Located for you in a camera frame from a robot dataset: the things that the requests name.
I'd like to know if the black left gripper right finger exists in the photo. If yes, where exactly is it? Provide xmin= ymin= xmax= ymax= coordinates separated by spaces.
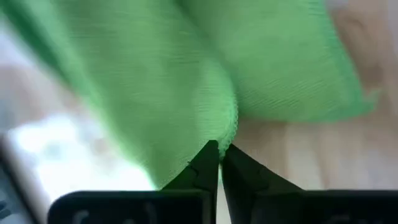
xmin=221 ymin=143 xmax=304 ymax=224

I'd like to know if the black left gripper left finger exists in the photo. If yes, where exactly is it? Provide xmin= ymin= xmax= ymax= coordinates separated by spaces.
xmin=161 ymin=139 xmax=220 ymax=224

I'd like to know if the green microfiber towel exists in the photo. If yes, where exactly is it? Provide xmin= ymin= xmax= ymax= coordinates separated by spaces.
xmin=0 ymin=0 xmax=379 ymax=190

